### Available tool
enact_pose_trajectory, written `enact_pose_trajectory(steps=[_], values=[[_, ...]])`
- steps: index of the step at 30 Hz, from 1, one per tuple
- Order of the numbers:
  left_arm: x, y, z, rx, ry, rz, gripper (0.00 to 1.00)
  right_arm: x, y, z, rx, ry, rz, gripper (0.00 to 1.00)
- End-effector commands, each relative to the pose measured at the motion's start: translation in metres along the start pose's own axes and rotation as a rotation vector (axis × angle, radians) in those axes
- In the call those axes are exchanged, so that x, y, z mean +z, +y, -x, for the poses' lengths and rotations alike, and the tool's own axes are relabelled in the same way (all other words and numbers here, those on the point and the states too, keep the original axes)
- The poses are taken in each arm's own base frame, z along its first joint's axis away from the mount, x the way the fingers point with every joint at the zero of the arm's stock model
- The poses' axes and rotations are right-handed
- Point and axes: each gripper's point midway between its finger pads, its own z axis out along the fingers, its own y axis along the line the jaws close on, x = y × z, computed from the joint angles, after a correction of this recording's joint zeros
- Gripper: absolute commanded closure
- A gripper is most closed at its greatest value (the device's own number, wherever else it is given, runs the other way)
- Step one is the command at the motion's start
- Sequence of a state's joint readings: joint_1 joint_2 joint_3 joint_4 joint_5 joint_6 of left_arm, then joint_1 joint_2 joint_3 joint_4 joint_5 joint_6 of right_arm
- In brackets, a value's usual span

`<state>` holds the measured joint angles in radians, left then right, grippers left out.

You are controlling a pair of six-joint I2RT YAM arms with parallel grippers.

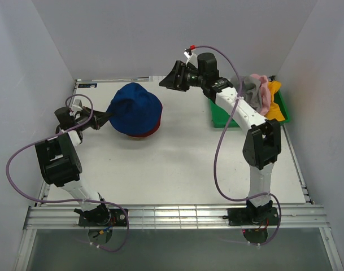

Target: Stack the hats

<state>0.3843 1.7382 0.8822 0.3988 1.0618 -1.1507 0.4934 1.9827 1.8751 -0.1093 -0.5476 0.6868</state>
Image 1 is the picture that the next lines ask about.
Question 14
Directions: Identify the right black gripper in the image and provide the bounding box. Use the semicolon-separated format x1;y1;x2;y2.
158;61;204;93

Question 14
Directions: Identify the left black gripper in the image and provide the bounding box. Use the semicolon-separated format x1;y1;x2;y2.
73;106;114;132

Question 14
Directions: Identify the blue bucket hat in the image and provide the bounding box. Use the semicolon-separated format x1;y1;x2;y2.
106;82;163;135

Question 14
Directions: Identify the dark red bucket hat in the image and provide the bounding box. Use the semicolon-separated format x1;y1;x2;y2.
128;119;161;137

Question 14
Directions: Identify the grey bucket hat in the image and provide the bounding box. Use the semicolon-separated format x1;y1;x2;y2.
241;76;263;113

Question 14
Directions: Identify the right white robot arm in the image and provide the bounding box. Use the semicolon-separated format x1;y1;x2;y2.
159;53;281;226

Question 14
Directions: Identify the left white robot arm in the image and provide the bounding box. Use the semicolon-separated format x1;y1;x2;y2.
35;107;112;226

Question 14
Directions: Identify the green plastic tray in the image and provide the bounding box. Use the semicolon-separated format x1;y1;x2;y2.
210;91;290;128

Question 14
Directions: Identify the pink bucket hat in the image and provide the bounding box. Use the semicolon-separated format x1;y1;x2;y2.
251;74;271;116

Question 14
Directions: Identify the yellow bucket hat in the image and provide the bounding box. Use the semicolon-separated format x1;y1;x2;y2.
265;81;285;122

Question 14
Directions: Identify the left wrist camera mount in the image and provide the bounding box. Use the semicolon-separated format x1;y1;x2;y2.
70;98;83;114

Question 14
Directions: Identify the gold wire hat stand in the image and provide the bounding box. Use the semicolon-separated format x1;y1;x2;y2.
128;135;146;140

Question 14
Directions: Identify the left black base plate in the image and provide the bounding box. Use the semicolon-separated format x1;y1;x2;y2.
77;209;127;228

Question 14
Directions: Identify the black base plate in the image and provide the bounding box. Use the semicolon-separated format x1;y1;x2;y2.
77;209;127;228
222;207;280;226

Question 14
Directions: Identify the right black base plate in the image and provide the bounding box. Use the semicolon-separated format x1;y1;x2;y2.
222;207;280;226

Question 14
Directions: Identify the aluminium rail frame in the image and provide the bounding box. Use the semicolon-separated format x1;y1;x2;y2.
16;76;343;270

